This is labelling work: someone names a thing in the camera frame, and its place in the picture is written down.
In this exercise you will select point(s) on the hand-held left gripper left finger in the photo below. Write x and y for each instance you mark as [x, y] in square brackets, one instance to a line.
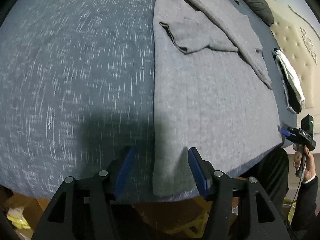
[123, 170]

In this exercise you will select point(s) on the person's right hand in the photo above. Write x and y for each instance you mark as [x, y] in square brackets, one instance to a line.
[310, 167]

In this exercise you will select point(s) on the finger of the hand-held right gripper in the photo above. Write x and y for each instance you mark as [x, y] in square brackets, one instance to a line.
[285, 131]

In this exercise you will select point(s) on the grey knit sweater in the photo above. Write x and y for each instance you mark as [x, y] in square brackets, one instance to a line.
[212, 105]

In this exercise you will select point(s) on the black folded garment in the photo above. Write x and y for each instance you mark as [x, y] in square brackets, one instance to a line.
[296, 106]

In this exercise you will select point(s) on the white folded garment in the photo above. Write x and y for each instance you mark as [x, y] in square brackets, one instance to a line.
[293, 80]

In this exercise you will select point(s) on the white tufted headboard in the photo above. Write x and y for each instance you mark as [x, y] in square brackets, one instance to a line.
[290, 37]

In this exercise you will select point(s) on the person's right forearm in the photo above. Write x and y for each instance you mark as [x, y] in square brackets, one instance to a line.
[307, 200]

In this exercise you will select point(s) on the blue patterned bed cover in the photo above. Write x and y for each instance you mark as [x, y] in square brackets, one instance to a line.
[62, 80]

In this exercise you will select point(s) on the dark grey pillow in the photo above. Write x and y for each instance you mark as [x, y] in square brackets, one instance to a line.
[255, 2]

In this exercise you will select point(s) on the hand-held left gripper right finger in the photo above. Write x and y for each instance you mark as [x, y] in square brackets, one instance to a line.
[198, 172]

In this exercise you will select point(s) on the person's dark trousers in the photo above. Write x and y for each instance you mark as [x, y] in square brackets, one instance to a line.
[265, 175]

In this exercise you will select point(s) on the yellow packet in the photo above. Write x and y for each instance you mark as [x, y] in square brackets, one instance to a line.
[18, 218]

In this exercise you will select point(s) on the brown cardboard box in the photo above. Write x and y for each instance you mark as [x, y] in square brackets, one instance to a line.
[35, 205]

